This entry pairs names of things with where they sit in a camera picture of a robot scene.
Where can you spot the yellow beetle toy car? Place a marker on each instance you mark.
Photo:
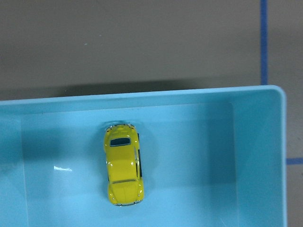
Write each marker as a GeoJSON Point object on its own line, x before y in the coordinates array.
{"type": "Point", "coordinates": [123, 161]}

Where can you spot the light blue plastic bin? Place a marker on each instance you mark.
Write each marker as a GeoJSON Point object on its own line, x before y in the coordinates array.
{"type": "Point", "coordinates": [210, 158]}

